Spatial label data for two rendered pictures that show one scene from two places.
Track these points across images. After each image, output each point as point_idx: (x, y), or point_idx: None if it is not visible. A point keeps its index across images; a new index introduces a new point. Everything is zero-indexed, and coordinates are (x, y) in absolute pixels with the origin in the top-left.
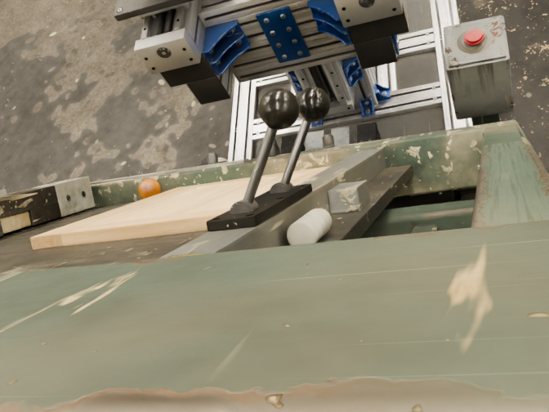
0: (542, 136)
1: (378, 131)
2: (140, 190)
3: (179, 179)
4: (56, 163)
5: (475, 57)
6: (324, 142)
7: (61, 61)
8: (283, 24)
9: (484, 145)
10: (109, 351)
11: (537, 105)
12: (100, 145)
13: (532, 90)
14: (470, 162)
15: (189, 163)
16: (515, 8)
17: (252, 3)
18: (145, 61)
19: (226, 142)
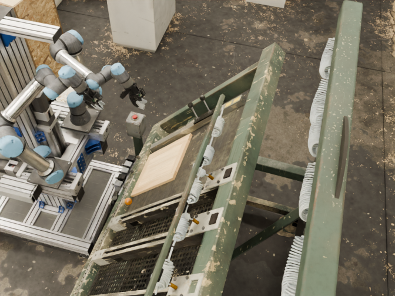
0: (112, 158)
1: (89, 189)
2: (129, 201)
3: (129, 193)
4: None
5: (140, 119)
6: (139, 157)
7: None
8: (81, 159)
9: (187, 108)
10: (268, 54)
11: (100, 155)
12: None
13: (93, 154)
14: (163, 133)
15: (31, 282)
16: None
17: (76, 158)
18: (75, 191)
19: (33, 262)
